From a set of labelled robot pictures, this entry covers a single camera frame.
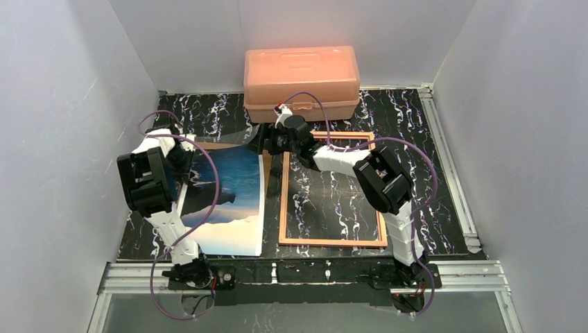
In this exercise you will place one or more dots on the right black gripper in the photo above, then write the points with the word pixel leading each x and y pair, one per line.
pixel 265 141

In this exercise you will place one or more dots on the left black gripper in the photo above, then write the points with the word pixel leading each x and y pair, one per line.
pixel 184 156

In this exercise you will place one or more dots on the landscape photo print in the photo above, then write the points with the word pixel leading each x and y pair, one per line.
pixel 224 223

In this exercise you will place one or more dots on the pink wooden picture frame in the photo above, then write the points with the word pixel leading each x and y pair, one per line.
pixel 326 210

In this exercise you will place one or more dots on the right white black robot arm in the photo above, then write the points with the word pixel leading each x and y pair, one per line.
pixel 385 183

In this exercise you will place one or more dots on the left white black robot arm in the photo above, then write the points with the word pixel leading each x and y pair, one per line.
pixel 150 176

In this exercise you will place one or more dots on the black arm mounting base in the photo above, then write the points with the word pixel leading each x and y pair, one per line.
pixel 217 277

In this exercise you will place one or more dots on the brown cardboard backing board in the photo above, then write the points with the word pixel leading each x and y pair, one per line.
pixel 240 166

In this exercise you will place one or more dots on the orange plastic storage box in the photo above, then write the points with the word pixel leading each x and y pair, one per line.
pixel 317 83

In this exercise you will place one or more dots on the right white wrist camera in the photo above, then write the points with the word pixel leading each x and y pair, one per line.
pixel 283 112

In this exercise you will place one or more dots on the aluminium front rail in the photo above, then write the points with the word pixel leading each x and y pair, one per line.
pixel 477 275

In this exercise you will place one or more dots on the aluminium rail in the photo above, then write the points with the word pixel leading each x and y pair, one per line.
pixel 465 219
pixel 477 275

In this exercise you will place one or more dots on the aluminium right side rail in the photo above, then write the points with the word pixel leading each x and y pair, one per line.
pixel 465 219

